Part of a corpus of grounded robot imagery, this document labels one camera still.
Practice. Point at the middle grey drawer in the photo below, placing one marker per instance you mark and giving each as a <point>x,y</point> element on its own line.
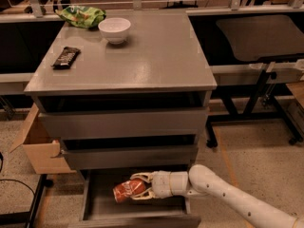
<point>130,157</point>

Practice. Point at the brown cardboard box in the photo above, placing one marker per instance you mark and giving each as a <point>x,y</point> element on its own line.
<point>42,151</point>

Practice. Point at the top grey drawer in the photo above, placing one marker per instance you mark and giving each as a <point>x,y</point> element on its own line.
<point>124,124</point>

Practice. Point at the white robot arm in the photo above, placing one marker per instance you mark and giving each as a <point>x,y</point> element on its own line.
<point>200,180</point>

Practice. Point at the white ceramic bowl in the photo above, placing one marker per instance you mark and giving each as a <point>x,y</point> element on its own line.
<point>114,30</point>

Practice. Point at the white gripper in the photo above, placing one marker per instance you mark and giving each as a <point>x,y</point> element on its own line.
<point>161,184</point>

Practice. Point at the green chip bag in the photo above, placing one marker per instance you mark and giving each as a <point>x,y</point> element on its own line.
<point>82,16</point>

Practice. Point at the black table frame with casters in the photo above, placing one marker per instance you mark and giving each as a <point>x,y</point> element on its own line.
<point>265,90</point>

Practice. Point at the bottom grey open drawer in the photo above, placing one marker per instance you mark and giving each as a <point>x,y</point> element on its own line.
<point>100,210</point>

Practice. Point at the dark chocolate bar wrapper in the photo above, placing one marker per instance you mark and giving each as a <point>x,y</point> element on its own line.
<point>66,58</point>

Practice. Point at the grey drawer cabinet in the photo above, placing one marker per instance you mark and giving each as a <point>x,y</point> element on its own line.
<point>159,67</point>

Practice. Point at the red coke can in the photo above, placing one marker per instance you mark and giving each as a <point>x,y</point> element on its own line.
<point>127,189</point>

